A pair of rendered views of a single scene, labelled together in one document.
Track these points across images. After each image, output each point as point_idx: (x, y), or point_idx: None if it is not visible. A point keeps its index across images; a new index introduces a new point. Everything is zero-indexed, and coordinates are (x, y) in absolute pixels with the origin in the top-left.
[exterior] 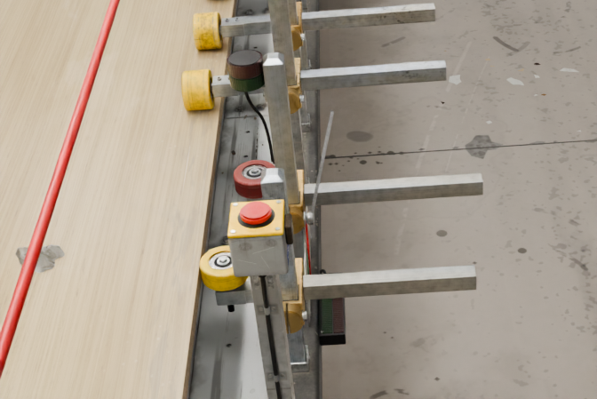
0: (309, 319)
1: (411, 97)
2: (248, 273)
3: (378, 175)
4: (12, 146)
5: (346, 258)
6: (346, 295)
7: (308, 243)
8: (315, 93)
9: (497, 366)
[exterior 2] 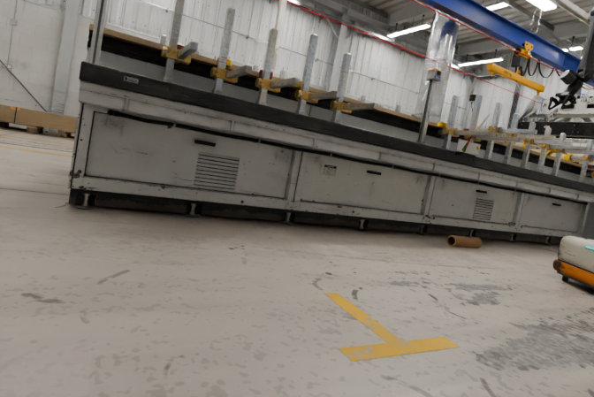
0: (456, 149)
1: None
2: (428, 78)
3: None
4: None
5: (521, 249)
6: (461, 133)
7: (468, 141)
8: (520, 167)
9: (535, 263)
